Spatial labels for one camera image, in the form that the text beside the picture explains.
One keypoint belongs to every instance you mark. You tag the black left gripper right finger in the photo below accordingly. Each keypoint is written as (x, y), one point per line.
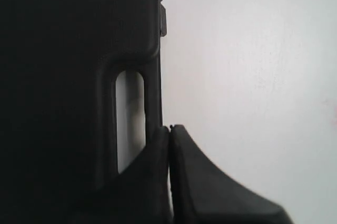
(203, 193)

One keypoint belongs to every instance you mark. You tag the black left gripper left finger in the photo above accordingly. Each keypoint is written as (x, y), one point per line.
(138, 195)

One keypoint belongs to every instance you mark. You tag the black plastic tool case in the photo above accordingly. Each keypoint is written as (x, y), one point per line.
(59, 63)

